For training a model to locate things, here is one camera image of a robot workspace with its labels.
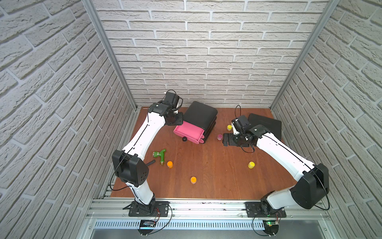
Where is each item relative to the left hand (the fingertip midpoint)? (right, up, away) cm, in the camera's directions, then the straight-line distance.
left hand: (181, 118), depth 82 cm
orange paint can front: (+7, -35, -1) cm, 36 cm away
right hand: (+29, -13, +1) cm, 32 cm away
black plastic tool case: (+65, -5, +23) cm, 69 cm away
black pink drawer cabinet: (+10, -3, +8) cm, 13 cm away
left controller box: (-16, -54, -11) cm, 57 cm away
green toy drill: (-17, -23, +8) cm, 29 cm away
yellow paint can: (+42, -28, +5) cm, 51 cm away
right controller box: (+45, -53, -13) cm, 71 cm away
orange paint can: (-7, -28, +5) cm, 29 cm away
